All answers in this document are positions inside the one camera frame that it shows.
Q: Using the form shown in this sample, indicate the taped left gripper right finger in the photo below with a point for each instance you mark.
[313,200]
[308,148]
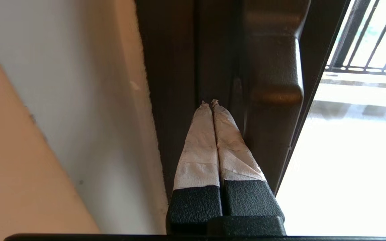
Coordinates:
[240,174]

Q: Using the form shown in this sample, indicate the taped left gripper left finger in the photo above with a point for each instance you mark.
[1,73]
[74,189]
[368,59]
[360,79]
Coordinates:
[196,167]

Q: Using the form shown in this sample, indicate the black framed sliding glass door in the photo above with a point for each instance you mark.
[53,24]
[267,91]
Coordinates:
[219,50]

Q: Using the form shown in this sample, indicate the grey stone balcony sill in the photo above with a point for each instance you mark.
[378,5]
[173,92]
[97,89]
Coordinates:
[364,82]

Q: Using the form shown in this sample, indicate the black balcony railing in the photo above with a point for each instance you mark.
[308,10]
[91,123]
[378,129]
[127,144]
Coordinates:
[374,70]

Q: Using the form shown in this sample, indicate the black window frame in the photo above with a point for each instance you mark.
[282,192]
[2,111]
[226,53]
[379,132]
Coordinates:
[350,30]

